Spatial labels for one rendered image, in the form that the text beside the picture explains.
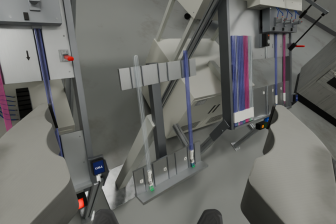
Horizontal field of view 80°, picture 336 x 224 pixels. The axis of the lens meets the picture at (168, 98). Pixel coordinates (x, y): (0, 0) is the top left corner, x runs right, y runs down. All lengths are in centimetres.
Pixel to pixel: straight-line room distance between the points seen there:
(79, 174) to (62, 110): 39
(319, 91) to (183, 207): 260
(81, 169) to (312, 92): 326
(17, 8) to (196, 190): 158
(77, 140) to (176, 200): 109
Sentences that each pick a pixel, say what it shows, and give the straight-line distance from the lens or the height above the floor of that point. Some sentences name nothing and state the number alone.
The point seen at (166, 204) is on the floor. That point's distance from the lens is 165.
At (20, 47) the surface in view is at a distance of 72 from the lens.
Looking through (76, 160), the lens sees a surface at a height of 78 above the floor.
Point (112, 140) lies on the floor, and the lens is 173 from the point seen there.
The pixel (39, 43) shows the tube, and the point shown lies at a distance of 71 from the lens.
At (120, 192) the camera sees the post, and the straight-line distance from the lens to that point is 158.
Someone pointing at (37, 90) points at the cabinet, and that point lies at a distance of 118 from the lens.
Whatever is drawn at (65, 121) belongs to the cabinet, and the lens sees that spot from 106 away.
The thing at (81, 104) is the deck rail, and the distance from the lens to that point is 73.
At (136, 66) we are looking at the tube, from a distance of 68.
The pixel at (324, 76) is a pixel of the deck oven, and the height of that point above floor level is 52.
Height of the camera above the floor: 151
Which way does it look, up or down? 44 degrees down
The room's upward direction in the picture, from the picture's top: 29 degrees clockwise
